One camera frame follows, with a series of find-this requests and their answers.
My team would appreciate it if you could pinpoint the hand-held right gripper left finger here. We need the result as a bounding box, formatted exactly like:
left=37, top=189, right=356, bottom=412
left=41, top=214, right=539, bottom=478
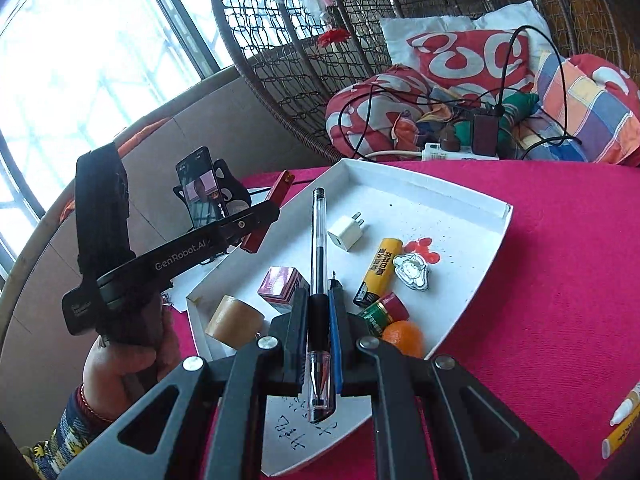
left=60, top=287, right=311, bottom=480

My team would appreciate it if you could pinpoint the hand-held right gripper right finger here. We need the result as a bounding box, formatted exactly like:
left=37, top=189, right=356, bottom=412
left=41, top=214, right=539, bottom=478
left=327, top=280, right=581, bottom=480

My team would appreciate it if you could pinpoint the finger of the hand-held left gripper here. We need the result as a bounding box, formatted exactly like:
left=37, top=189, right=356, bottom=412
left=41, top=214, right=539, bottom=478
left=150, top=199, right=281, bottom=286

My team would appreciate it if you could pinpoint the brown packing tape roll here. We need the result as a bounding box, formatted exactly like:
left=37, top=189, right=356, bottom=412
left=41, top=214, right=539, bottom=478
left=205, top=295, right=265, bottom=351

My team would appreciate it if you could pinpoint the yellow lighter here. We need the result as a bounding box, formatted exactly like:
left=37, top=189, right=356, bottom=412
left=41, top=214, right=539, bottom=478
left=352, top=237, right=403, bottom=308

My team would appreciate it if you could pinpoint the clear black pen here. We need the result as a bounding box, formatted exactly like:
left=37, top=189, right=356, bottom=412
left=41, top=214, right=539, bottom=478
left=305, top=187, right=342, bottom=423

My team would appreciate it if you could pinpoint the white cartoon figure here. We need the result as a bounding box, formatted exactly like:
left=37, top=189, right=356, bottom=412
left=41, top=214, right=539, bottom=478
left=392, top=254, right=432, bottom=291

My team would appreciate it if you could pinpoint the white cardboard tray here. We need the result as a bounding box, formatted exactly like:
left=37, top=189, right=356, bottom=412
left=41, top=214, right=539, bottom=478
left=186, top=158, right=514, bottom=478

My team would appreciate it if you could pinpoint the person's left forearm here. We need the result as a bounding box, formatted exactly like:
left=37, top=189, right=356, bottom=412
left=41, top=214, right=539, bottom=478
left=20, top=385, right=131, bottom=480

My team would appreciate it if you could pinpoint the person's left hand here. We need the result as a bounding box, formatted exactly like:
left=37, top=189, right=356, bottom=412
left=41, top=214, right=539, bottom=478
left=82, top=305, right=182, bottom=421

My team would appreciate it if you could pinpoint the pink cube box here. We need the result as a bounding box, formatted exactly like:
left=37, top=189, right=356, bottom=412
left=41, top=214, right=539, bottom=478
left=257, top=266, right=311, bottom=313

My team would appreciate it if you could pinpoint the green red small bottle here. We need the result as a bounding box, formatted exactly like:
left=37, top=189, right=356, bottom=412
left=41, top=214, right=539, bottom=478
left=359, top=292, right=411, bottom=337

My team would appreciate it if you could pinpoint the smartphone on black stand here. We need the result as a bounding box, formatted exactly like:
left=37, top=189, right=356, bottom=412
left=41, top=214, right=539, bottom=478
left=172, top=157, right=251, bottom=233

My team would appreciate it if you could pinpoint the small tangerine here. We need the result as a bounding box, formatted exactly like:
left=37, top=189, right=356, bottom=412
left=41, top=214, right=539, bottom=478
left=380, top=320, right=425, bottom=359

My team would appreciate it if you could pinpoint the white charger plug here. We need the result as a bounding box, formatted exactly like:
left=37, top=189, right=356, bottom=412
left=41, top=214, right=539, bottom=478
left=327, top=212, right=371, bottom=252

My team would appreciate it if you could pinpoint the brown cardboard sheet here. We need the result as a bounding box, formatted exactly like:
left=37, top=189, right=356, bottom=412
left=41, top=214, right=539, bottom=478
left=0, top=67, right=311, bottom=361

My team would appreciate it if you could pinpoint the window with metal grille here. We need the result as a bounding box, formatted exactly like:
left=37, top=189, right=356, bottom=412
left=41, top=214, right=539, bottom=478
left=0, top=0, right=236, bottom=281

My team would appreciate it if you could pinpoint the red white rolled blanket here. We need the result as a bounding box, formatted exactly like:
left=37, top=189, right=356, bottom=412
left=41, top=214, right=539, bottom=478
left=325, top=65, right=436, bottom=158

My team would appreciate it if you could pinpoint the wicker hanging chair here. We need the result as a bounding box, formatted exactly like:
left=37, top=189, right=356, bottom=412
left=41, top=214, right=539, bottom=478
left=207, top=0, right=640, bottom=163

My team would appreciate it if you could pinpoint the white power strip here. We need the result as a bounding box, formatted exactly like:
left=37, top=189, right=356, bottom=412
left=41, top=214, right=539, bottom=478
left=422, top=141, right=501, bottom=162

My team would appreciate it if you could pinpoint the red flower ornament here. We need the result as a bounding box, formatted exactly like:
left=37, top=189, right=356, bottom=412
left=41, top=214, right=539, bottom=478
left=316, top=27, right=351, bottom=50

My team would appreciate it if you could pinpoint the dark power adapter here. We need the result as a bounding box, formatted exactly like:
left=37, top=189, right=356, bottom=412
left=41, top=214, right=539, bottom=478
left=472, top=114, right=501, bottom=156

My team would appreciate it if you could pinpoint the white orange tube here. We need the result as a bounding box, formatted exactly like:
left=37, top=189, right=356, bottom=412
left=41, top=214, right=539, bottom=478
left=610, top=382, right=640, bottom=423

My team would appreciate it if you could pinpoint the green cloth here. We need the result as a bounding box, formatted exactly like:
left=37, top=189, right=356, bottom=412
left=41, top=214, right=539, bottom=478
left=452, top=91, right=541, bottom=146

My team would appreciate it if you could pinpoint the white pillow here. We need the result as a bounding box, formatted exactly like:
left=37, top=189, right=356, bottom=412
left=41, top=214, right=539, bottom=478
left=379, top=1, right=551, bottom=76

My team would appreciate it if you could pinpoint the square red white cushion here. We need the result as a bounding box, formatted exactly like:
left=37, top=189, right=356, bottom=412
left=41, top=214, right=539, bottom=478
left=406, top=29, right=536, bottom=93

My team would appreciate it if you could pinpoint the striped colourful cushion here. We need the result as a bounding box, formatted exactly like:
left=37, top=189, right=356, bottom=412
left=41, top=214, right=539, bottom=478
left=530, top=50, right=640, bottom=166

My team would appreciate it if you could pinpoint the round red white cushion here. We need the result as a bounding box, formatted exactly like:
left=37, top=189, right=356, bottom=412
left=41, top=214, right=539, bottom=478
left=570, top=54, right=640, bottom=111

